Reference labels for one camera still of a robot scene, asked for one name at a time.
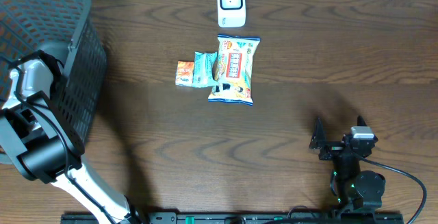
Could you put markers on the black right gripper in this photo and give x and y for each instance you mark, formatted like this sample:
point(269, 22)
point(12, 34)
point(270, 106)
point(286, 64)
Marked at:
point(332, 148)

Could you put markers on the yellow snack chip bag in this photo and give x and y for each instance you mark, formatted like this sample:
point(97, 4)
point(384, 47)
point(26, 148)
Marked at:
point(234, 66)

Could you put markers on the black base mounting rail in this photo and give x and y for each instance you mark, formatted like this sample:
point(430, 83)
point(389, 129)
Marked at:
point(300, 216)

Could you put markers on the white barcode scanner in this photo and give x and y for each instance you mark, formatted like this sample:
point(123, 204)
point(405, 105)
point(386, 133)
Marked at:
point(231, 13)

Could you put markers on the teal snack pack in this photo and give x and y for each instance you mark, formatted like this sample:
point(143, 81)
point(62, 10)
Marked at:
point(203, 70)

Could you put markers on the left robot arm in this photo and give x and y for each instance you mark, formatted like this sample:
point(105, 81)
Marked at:
point(43, 145)

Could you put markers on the small orange snack box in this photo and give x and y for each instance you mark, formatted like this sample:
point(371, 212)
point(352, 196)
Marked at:
point(184, 74)

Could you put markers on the dark grey plastic basket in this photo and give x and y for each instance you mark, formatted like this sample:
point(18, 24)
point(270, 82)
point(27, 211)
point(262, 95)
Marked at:
point(63, 29)

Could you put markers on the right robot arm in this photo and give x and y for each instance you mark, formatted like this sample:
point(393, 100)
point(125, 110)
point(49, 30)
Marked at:
point(358, 191)

